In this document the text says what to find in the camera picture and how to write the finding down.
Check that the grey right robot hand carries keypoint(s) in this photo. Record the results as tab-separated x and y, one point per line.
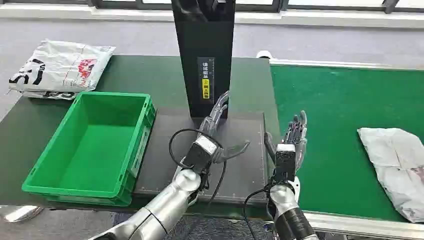
299	139

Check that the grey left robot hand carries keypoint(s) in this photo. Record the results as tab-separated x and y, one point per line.
215	116

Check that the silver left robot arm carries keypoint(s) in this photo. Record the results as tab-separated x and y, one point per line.
172	202

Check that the green conveyor belt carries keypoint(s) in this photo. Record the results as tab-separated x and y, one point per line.
331	132

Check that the dark square platform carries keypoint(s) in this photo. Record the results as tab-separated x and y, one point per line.
245	172

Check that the black scanner tower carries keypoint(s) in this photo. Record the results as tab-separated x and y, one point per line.
205	43

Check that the small white round object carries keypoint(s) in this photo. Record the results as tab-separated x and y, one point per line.
264	54

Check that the grey plastic parcel bag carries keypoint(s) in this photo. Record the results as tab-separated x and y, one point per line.
394	165

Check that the green plastic crate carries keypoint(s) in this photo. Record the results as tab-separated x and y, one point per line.
96	149

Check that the white parcel with red print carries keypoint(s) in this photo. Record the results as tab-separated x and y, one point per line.
59	66

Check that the white parcel with black print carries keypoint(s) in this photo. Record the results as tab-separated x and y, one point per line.
53	95

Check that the shiny silver object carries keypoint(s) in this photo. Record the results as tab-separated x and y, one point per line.
20	213

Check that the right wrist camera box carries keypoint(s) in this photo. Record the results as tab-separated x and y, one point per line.
285	162

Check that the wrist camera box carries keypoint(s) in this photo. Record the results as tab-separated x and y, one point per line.
285	162
198	152

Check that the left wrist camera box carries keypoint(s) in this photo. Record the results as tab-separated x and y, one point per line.
198	152

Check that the aluminium conveyor frame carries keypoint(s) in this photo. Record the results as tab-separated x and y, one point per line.
364	227

